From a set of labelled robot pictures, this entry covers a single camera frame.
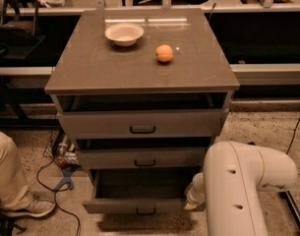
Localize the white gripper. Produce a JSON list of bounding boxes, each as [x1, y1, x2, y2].
[[184, 172, 205, 210]]

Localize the grey drawer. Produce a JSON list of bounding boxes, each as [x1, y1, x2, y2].
[[78, 147, 206, 169], [57, 109, 228, 140], [84, 166, 200, 215]]

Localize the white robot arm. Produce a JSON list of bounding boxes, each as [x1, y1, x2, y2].
[[184, 142, 298, 236]]

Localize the grey drawer cabinet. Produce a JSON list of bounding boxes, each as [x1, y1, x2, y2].
[[44, 8, 240, 182]]

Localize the black bar on floor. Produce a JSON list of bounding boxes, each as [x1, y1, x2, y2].
[[282, 191, 300, 229]]

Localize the blue clamp tool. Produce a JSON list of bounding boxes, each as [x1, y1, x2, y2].
[[54, 165, 78, 191]]

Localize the clutter beside cabinet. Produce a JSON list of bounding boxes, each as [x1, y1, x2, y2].
[[43, 129, 80, 167]]

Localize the orange fruit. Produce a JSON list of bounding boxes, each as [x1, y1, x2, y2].
[[155, 45, 173, 63]]

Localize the grey sneaker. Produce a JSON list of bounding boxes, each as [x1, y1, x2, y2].
[[3, 196, 55, 218]]

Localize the white bowl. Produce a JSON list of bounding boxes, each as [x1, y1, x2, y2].
[[105, 23, 144, 47]]

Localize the person leg beige trousers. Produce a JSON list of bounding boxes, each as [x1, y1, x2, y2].
[[0, 132, 32, 211]]

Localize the office chair base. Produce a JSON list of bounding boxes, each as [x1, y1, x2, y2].
[[0, 213, 27, 236]]

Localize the black chair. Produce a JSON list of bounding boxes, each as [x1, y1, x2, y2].
[[0, 0, 43, 60]]

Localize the black floor cable right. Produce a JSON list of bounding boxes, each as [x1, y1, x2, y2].
[[285, 106, 300, 178]]

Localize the black floor cable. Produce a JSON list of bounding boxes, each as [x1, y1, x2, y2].
[[35, 159, 82, 236], [285, 106, 300, 178]]

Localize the black floor cable left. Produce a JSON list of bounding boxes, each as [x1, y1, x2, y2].
[[35, 159, 82, 236]]

